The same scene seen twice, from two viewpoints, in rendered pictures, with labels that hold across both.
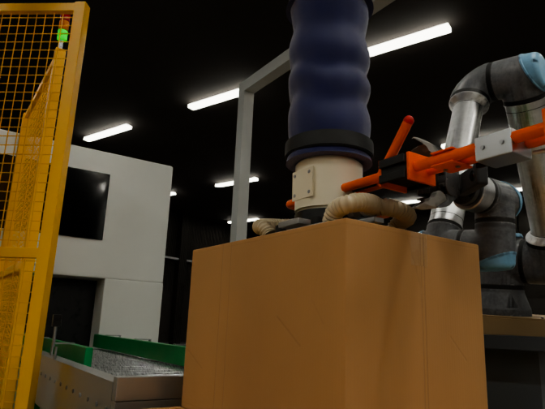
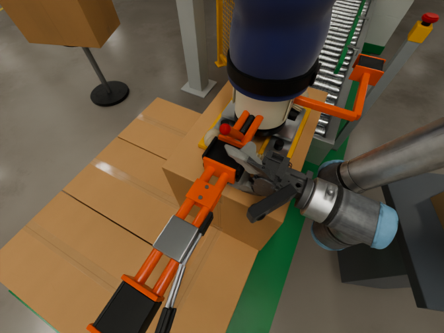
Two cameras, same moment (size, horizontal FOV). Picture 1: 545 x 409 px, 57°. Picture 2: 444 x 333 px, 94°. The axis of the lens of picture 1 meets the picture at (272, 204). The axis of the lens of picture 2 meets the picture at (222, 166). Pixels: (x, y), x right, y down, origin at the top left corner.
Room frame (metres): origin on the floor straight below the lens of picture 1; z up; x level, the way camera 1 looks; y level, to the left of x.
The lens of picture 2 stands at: (0.86, -0.53, 1.50)
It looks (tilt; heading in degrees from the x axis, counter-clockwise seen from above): 58 degrees down; 61
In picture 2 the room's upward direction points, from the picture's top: straight up
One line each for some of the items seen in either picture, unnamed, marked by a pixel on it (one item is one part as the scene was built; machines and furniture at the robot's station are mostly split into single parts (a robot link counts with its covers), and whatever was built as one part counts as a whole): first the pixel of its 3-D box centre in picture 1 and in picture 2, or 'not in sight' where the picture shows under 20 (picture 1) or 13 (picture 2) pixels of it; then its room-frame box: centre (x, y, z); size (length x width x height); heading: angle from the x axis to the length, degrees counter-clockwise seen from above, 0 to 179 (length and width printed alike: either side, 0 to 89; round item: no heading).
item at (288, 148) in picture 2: not in sight; (285, 132); (1.26, -0.22, 0.97); 0.34 x 0.10 x 0.05; 34
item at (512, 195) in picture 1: (493, 200); (356, 217); (1.17, -0.54, 1.07); 0.12 x 0.09 x 0.10; 124
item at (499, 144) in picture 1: (502, 148); (178, 239); (0.83, -0.40, 1.07); 0.07 x 0.07 x 0.04; 34
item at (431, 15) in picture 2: not in sight; (428, 20); (2.30, 0.00, 1.02); 0.07 x 0.07 x 0.04
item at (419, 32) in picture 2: not in sight; (366, 103); (2.30, 0.00, 0.50); 0.07 x 0.07 x 1.00; 34
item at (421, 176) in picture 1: (406, 173); (226, 158); (1.00, -0.28, 1.08); 0.10 x 0.08 x 0.06; 124
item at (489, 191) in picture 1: (471, 191); (316, 198); (1.13, -0.47, 1.08); 0.09 x 0.05 x 0.10; 34
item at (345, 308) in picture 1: (319, 331); (249, 156); (1.21, -0.12, 0.74); 0.60 x 0.40 x 0.40; 35
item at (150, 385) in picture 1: (233, 384); (272, 125); (1.54, 0.09, 0.58); 0.70 x 0.03 x 0.06; 124
